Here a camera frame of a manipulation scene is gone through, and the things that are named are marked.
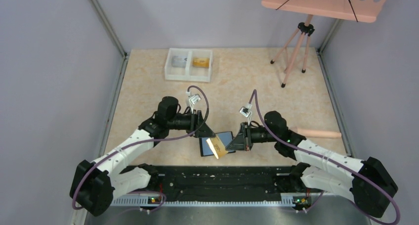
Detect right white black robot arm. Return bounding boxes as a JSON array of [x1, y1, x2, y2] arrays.
[[226, 111, 398, 218]]

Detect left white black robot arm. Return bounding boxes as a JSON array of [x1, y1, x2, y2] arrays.
[[70, 93, 216, 216]]

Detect orange card in tray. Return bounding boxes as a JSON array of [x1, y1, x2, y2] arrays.
[[192, 57, 210, 68]]

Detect silver card in tray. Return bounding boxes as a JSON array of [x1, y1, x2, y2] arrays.
[[171, 55, 188, 68]]

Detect pink cylinder rod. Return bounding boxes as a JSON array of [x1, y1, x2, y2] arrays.
[[290, 127, 341, 138]]

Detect white two-compartment tray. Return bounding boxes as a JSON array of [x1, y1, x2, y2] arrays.
[[164, 48, 213, 83]]

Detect pink tripod stand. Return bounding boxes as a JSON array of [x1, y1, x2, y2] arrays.
[[270, 14, 315, 88]]

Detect pink perforated board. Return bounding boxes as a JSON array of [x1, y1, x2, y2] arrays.
[[261, 0, 386, 23]]

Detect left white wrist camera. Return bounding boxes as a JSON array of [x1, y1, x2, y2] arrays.
[[186, 91, 201, 111]]

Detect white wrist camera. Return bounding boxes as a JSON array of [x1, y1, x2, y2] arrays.
[[186, 91, 201, 111], [239, 103, 252, 125]]

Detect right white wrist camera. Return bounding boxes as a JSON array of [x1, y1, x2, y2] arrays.
[[239, 103, 252, 125]]

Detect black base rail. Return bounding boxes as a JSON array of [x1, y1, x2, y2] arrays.
[[127, 164, 323, 204]]

